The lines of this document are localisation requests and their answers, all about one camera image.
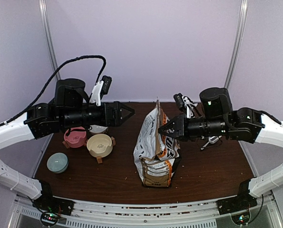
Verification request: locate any pet food bag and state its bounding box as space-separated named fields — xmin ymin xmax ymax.
xmin=133 ymin=100 xmax=181 ymax=188

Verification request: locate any metal food scoop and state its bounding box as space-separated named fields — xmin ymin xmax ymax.
xmin=200 ymin=136 xmax=220 ymax=151

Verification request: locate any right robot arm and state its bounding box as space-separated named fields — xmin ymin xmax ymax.
xmin=158 ymin=87 xmax=283 ymax=148

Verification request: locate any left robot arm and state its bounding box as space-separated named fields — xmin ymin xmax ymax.
xmin=0 ymin=76 xmax=135 ymax=211

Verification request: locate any cream pet bowl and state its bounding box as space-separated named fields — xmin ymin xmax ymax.
xmin=86 ymin=133 xmax=116 ymax=164

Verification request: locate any pink pet bowl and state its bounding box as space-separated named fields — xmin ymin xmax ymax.
xmin=62 ymin=127 xmax=87 ymax=149

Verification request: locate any white ceramic bowl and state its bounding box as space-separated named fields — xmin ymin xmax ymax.
xmin=88 ymin=125 xmax=108 ymax=134

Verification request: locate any light blue ceramic bowl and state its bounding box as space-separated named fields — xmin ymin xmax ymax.
xmin=47 ymin=152 xmax=69 ymax=174

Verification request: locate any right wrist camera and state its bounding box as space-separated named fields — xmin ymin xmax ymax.
xmin=173 ymin=93 xmax=200 ymax=119

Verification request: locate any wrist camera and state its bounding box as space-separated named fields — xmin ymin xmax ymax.
xmin=89 ymin=76 xmax=112 ymax=106
xmin=173 ymin=93 xmax=200 ymax=119

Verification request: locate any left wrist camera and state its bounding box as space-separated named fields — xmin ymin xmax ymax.
xmin=89 ymin=76 xmax=112 ymax=106

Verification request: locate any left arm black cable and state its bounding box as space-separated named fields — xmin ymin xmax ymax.
xmin=0 ymin=55 xmax=107 ymax=131

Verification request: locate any front aluminium rail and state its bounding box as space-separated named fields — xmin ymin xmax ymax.
xmin=12 ymin=193 xmax=279 ymax=228

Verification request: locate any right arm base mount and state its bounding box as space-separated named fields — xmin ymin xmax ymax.
xmin=216 ymin=179 xmax=257 ymax=226

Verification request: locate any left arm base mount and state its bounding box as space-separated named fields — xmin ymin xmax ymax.
xmin=31 ymin=180 xmax=74 ymax=228

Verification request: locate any left metal frame post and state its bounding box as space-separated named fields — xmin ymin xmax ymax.
xmin=39 ymin=0 xmax=58 ymax=71

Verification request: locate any metal frame post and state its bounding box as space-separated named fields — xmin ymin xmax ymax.
xmin=224 ymin=0 xmax=248 ymax=89
xmin=39 ymin=0 xmax=58 ymax=71

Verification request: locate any right metal frame post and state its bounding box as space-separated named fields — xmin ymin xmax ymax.
xmin=224 ymin=0 xmax=248 ymax=89

